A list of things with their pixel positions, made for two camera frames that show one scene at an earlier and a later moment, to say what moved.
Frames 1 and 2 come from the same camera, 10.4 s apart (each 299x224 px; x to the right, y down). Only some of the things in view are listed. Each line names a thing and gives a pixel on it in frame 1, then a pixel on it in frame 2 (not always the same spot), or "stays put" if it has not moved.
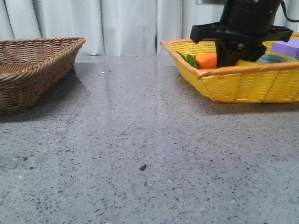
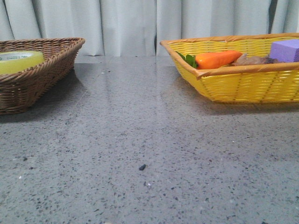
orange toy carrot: [202, 60] stays put
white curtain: [117, 27] stays put
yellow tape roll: [267, 58] → [15, 61]
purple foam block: [289, 48] stays put
